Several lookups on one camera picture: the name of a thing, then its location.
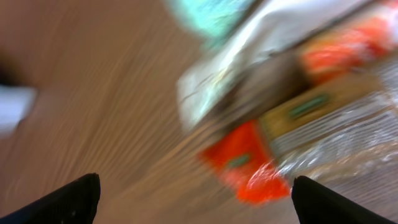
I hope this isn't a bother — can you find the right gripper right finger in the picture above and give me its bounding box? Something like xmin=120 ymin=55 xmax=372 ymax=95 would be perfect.
xmin=291 ymin=176 xmax=396 ymax=224

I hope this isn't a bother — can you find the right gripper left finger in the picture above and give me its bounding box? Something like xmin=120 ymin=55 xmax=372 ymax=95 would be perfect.
xmin=1 ymin=173 xmax=101 ymax=224

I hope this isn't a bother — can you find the orange pasta packet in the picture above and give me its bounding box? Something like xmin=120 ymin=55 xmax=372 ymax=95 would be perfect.
xmin=200 ymin=1 xmax=397 ymax=204

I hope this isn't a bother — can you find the white bamboo print tube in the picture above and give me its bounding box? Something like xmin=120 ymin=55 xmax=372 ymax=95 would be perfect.
xmin=178 ymin=0 xmax=366 ymax=130

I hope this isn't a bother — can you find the teal wet wipes packet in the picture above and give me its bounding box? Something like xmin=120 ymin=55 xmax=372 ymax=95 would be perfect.
xmin=166 ymin=0 xmax=260 ymax=50

